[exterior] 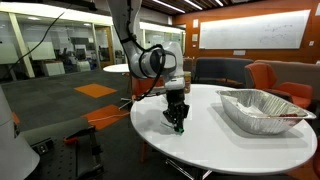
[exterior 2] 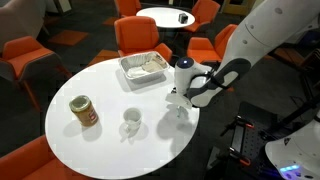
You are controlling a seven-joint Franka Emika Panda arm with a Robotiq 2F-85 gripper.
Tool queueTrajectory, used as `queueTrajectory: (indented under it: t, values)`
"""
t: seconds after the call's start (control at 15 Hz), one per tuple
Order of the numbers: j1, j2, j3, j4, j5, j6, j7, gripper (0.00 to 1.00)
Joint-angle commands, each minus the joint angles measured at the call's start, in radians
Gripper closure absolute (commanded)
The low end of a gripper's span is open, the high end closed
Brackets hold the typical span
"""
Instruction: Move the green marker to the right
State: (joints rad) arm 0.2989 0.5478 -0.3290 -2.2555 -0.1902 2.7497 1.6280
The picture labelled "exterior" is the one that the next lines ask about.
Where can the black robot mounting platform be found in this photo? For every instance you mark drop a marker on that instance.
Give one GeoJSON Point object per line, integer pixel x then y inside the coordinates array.
{"type": "Point", "coordinates": [66, 160]}

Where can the wooden glass door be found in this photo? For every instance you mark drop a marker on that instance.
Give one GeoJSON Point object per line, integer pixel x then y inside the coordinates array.
{"type": "Point", "coordinates": [109, 46]}

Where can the glass jar with brown contents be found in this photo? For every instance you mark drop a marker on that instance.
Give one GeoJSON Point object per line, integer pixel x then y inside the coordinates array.
{"type": "Point", "coordinates": [188, 81]}

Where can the white wall notice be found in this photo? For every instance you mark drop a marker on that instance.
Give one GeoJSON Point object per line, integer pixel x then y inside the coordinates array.
{"type": "Point", "coordinates": [194, 37]}
{"type": "Point", "coordinates": [195, 23]}

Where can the green marker pen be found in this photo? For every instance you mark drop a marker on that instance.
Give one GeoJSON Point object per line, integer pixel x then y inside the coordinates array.
{"type": "Point", "coordinates": [180, 130]}

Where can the white low cabinet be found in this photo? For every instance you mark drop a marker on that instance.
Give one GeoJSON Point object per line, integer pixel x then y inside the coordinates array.
{"type": "Point", "coordinates": [53, 68]}

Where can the wall whiteboard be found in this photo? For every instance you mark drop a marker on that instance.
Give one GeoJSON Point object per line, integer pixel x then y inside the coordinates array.
{"type": "Point", "coordinates": [255, 30]}

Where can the aluminium foil tray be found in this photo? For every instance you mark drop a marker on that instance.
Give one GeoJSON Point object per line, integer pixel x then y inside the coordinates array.
{"type": "Point", "coordinates": [253, 124]}

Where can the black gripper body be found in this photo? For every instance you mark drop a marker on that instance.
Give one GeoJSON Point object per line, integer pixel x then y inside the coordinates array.
{"type": "Point", "coordinates": [175, 100]}

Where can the beige sofa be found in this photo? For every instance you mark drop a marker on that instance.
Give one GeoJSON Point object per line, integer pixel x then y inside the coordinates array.
{"type": "Point", "coordinates": [293, 71]}

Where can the white crumpled paper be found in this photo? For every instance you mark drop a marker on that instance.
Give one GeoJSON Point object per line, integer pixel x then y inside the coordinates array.
{"type": "Point", "coordinates": [248, 109]}

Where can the dark grey sofa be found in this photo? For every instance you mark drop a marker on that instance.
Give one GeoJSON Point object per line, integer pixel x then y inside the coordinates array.
{"type": "Point", "coordinates": [220, 68]}

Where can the white wall label plate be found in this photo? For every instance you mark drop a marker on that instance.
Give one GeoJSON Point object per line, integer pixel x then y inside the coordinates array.
{"type": "Point", "coordinates": [239, 52]}

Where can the small round white table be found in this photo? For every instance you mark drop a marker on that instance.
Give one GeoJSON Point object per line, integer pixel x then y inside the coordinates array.
{"type": "Point", "coordinates": [116, 68]}

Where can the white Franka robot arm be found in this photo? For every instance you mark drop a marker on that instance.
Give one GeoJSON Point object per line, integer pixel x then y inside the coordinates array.
{"type": "Point", "coordinates": [173, 63]}

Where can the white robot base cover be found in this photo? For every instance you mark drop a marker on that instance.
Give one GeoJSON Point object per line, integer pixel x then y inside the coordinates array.
{"type": "Point", "coordinates": [13, 150]}

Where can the chrome table leg frame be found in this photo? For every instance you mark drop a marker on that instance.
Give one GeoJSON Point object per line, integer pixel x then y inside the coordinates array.
{"type": "Point", "coordinates": [181, 168]}

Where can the white wall switch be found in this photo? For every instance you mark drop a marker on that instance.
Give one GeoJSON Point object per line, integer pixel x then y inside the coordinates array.
{"type": "Point", "coordinates": [311, 43]}

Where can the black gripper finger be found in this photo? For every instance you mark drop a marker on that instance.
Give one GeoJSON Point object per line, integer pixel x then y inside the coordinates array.
{"type": "Point", "coordinates": [184, 116]}
{"type": "Point", "coordinates": [170, 118]}

